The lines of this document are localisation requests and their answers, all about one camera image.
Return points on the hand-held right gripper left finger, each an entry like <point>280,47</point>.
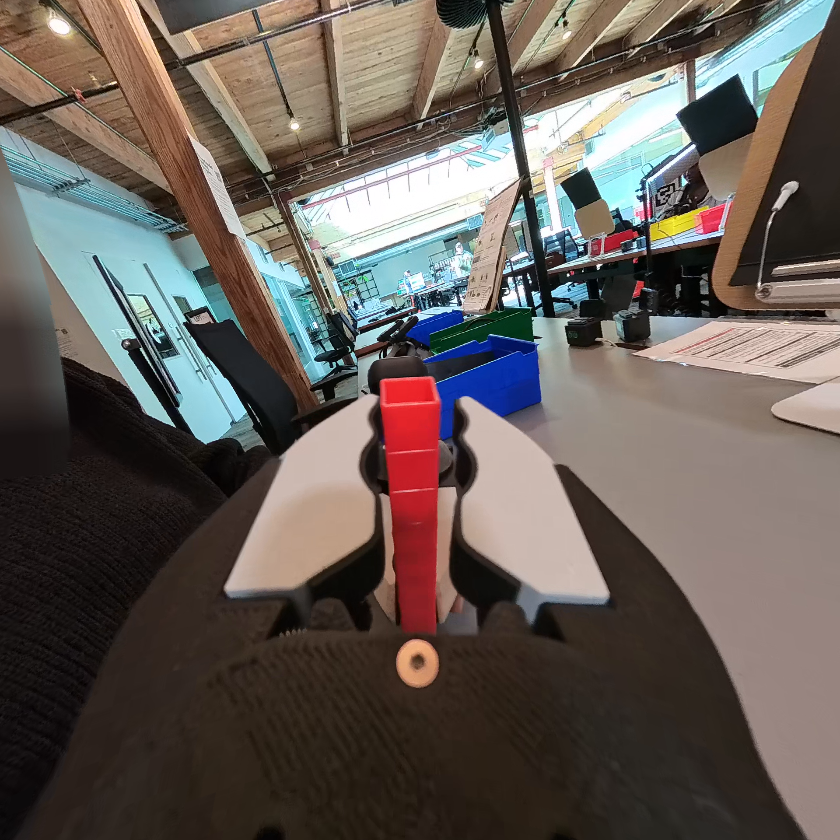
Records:
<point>315,519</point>

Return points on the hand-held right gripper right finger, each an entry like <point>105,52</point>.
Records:
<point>525,512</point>

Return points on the red brick stick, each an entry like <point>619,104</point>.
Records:
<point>412,486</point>

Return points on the person's left forearm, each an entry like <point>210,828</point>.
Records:
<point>105,591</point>

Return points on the plain blue bin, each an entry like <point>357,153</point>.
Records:
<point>433,328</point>

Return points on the blue bin with sticker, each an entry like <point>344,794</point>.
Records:
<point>492,381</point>

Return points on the green storage bin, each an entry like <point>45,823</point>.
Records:
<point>486,326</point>

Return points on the brown cardboard board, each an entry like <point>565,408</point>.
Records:
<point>488,250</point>

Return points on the black office chair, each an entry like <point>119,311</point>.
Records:
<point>243,374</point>

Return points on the black device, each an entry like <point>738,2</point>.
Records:
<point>584,332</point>
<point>631,326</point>

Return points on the black metal pole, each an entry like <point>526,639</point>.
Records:
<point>523,158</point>

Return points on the white paper notice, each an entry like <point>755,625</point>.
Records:
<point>217,190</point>

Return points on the black framed floor sign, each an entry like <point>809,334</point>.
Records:
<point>131,341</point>

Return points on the ceiling lamp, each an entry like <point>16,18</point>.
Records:
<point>294,125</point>
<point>59,22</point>

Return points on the printed paper sheets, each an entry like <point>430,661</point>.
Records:
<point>748,348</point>

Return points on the white stand base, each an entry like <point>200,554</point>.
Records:
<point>814,407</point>

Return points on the red bin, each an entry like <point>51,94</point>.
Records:
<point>712,219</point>

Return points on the thick wooden post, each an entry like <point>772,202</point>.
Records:
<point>184,171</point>

